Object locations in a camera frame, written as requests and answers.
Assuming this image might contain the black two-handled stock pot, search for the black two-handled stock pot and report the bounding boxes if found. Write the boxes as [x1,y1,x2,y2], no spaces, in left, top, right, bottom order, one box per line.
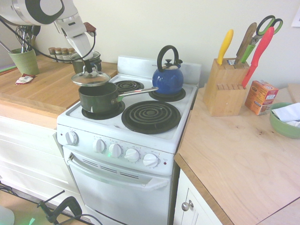
[69,51,103,75]

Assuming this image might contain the glass lid with black handle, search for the glass lid with black handle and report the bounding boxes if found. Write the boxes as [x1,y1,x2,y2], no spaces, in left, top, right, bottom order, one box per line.
[69,51,101,62]

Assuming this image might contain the red and white packet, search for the red and white packet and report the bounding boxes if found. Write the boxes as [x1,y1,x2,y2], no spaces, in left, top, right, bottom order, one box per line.
[15,74,36,85]

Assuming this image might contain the wooden knife block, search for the wooden knife block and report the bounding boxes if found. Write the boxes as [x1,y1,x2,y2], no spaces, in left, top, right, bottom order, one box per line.
[202,58,250,117]

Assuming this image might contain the black silicone utensil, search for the black silicone utensil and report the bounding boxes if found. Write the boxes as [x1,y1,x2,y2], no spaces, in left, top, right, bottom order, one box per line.
[30,25,42,47]

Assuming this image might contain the green ribbed utensil holder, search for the green ribbed utensil holder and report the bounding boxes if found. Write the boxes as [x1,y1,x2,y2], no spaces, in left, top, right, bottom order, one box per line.
[8,48,40,75]

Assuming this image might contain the black clamp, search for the black clamp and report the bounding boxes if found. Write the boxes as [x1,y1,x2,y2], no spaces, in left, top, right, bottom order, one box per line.
[37,189,82,225]

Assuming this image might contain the wooden handled knife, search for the wooden handled knife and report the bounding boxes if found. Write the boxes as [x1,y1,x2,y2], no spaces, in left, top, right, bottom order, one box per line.
[235,22,258,65]

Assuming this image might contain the black and green scissors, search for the black and green scissors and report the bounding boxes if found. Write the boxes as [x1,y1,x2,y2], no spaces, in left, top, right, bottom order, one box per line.
[248,15,284,46]

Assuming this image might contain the round metal cabinet knob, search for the round metal cabinet knob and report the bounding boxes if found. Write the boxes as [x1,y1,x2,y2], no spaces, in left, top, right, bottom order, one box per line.
[181,200,195,212]

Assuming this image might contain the orange baking soda box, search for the orange baking soda box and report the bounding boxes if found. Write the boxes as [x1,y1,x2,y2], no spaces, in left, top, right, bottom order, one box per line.
[245,80,279,116]

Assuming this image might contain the green handled knife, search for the green handled knife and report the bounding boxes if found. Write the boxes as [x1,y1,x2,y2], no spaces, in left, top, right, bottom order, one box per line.
[240,43,256,64]

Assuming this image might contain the white paper in bowl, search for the white paper in bowl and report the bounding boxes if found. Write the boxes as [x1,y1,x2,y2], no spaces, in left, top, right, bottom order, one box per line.
[271,103,300,128]

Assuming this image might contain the dark saucepan with steel handle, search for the dark saucepan with steel handle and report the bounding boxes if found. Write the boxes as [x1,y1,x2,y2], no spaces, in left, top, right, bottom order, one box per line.
[78,82,159,114]

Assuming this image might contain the black wire whisk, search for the black wire whisk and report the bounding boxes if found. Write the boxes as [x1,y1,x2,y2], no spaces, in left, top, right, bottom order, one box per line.
[15,24,33,53]

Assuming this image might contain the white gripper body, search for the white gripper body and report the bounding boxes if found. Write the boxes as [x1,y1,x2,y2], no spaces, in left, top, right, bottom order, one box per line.
[65,32,94,60]

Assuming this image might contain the blue kettle with black handle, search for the blue kettle with black handle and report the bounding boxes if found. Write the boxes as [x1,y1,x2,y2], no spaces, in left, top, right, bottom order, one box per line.
[151,45,185,96]

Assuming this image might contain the green ceramic bowl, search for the green ceramic bowl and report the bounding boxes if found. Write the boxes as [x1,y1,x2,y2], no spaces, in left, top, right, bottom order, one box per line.
[269,102,300,140]

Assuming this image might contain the yellow handled knife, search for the yellow handled knife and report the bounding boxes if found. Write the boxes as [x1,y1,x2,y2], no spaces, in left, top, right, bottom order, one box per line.
[217,29,234,66]

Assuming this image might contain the white electric stove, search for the white electric stove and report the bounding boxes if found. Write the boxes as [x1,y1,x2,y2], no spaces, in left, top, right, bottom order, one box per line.
[56,55,203,225]

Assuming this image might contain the red handled knife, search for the red handled knife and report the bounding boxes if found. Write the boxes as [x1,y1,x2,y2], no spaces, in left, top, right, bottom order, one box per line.
[241,26,275,90]

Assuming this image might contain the white cabinet with knob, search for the white cabinet with knob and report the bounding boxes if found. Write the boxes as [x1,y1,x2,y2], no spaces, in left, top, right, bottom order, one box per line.
[173,168,227,225]

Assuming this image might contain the white cabinet under cutting board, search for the white cabinet under cutting board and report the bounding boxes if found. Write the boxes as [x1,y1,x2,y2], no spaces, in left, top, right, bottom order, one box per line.
[0,114,79,206]

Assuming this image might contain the glass lid with metal handle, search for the glass lid with metal handle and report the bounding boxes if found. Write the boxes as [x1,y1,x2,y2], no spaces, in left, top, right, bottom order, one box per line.
[71,65,111,87]

